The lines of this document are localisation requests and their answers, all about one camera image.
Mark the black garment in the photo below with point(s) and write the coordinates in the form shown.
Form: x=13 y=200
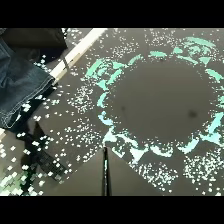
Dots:
x=36 y=40

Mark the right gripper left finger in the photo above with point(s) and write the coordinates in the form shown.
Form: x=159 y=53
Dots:
x=90 y=178

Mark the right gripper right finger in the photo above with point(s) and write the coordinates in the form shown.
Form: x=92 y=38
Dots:
x=125 y=180

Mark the blue jeans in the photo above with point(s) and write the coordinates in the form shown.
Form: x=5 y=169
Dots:
x=18 y=83

